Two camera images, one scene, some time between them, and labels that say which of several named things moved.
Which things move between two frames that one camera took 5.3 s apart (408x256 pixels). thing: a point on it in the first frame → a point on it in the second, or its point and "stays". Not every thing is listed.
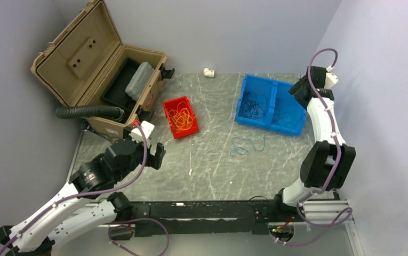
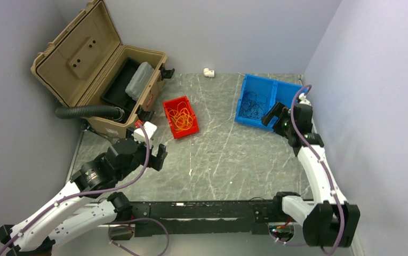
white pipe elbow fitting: x=208 y=73 stays
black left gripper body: x=138 y=159 stays
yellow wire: x=181 y=117 stays
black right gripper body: x=296 y=90 → x=283 y=126
